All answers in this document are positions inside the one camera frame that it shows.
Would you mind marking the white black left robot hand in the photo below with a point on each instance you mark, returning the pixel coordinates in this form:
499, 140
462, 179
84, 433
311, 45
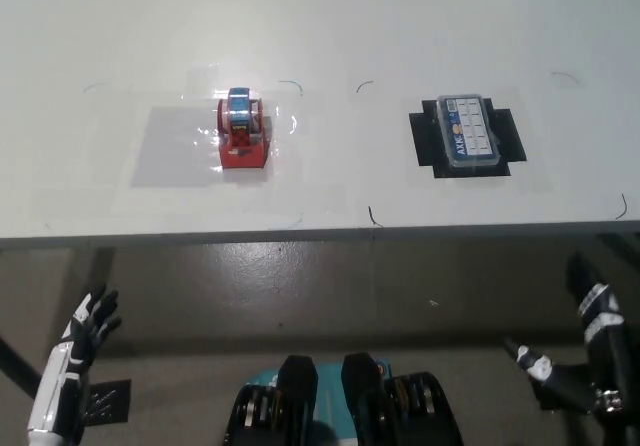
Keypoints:
75, 356

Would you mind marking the clear plastic film sheet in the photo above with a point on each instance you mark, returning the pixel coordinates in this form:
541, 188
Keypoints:
200, 88

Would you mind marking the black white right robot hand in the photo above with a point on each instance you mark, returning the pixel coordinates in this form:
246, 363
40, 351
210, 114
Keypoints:
607, 346

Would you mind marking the black metal table leg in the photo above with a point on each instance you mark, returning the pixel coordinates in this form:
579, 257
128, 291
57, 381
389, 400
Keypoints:
17, 366
620, 246

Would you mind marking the red tape dispenser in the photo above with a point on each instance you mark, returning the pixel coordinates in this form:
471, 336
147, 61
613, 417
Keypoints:
242, 141

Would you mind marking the clear plastic battery box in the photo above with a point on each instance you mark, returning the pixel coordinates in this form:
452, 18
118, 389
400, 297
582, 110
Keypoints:
467, 131

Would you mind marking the black cross-shaped mat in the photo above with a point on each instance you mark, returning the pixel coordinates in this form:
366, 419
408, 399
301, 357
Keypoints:
425, 136

